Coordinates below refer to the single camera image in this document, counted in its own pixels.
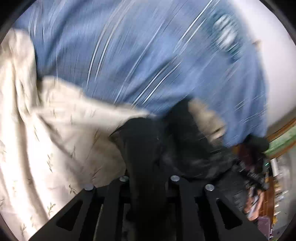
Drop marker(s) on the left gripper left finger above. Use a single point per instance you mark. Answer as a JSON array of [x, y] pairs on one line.
[[93, 214]]

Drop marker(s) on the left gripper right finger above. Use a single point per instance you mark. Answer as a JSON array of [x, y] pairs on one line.
[[202, 212]]

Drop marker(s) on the black puffer jacket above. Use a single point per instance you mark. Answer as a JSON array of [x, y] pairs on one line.
[[153, 151]]

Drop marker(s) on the dark maroon garment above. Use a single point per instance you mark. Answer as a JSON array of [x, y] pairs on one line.
[[248, 155]]

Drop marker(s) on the white floral duvet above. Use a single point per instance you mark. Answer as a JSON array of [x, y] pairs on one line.
[[54, 139]]

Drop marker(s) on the black garment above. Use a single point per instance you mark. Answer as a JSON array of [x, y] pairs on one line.
[[254, 144]]

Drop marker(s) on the blue plaid quilt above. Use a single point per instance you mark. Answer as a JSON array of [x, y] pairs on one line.
[[152, 54]]

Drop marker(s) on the wooden door frame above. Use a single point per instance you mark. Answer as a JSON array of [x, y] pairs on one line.
[[282, 140]]

